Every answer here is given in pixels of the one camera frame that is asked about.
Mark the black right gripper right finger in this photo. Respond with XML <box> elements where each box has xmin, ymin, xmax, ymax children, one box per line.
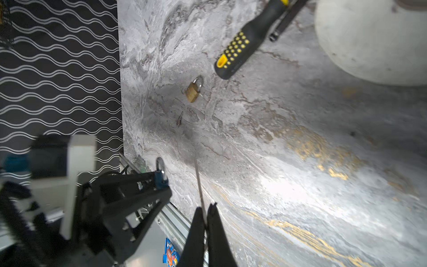
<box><xmin>207</xmin><ymin>203</ymin><xmax>237</xmax><ymax>267</ymax></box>

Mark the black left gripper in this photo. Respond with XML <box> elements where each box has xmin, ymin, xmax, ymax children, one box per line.
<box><xmin>60</xmin><ymin>171</ymin><xmax>172</xmax><ymax>267</ymax></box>

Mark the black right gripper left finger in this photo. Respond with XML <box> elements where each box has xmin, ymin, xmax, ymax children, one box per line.
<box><xmin>177</xmin><ymin>207</ymin><xmax>205</xmax><ymax>267</ymax></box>

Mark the blue padlock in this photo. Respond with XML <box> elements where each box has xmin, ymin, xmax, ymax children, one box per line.
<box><xmin>155</xmin><ymin>157</ymin><xmax>169</xmax><ymax>190</ymax></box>

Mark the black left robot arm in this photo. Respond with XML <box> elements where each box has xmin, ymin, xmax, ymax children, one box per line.
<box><xmin>1</xmin><ymin>171</ymin><xmax>172</xmax><ymax>267</ymax></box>

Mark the blue candy bag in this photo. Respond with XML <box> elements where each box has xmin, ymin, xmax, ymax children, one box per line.
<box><xmin>162</xmin><ymin>238</ymin><xmax>180</xmax><ymax>267</ymax></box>

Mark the small brass padlock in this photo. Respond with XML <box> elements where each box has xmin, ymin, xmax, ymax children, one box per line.
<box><xmin>185</xmin><ymin>75</ymin><xmax>204</xmax><ymax>103</ymax></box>

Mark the yellow black screwdriver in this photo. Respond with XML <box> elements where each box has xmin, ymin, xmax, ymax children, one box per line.
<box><xmin>214</xmin><ymin>0</ymin><xmax>290</xmax><ymax>80</ymax></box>

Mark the white tape roll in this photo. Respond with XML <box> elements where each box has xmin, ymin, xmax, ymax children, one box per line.
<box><xmin>315</xmin><ymin>0</ymin><xmax>427</xmax><ymax>86</ymax></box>

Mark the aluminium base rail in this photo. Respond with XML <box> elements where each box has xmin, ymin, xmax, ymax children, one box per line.
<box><xmin>118</xmin><ymin>153</ymin><xmax>211</xmax><ymax>267</ymax></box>

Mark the black wire basket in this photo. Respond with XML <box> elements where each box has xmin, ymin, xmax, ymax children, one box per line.
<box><xmin>1</xmin><ymin>0</ymin><xmax>14</xmax><ymax>48</ymax></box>

